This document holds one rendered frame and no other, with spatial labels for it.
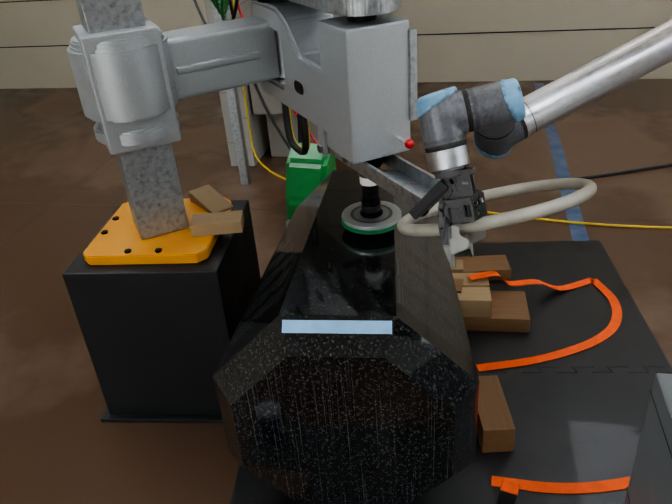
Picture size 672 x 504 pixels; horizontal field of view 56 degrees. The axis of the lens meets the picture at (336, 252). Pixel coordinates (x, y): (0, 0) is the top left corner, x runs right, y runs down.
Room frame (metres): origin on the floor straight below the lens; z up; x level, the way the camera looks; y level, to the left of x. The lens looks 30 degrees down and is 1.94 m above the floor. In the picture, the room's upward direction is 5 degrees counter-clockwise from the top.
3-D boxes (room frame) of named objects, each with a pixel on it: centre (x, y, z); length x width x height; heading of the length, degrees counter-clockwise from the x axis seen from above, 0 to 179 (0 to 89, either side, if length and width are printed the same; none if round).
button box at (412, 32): (2.00, -0.27, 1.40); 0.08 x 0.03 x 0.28; 24
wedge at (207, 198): (2.47, 0.51, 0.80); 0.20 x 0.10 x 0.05; 37
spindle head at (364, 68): (2.09, -0.11, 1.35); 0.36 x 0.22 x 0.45; 24
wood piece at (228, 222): (2.24, 0.46, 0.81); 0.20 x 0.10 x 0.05; 91
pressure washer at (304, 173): (3.56, 0.11, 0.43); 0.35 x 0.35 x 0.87; 68
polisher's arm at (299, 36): (2.38, 0.01, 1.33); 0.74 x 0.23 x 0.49; 24
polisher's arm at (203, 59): (2.41, 0.53, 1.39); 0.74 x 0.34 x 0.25; 118
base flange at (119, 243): (2.32, 0.70, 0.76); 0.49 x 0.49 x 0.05; 83
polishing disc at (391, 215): (2.02, -0.14, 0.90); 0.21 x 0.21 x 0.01
